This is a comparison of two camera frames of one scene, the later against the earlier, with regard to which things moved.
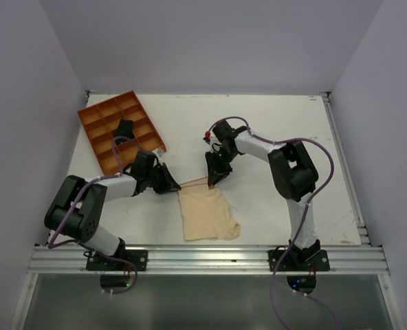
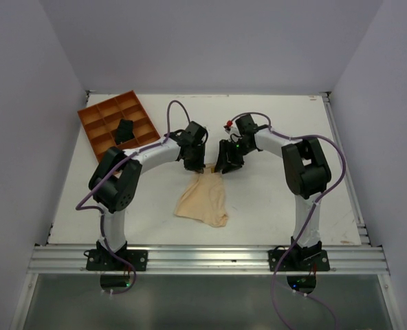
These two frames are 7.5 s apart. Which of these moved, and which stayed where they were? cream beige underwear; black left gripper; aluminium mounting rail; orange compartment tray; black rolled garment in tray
Moved: cream beige underwear; black left gripper
Stayed: orange compartment tray; aluminium mounting rail; black rolled garment in tray
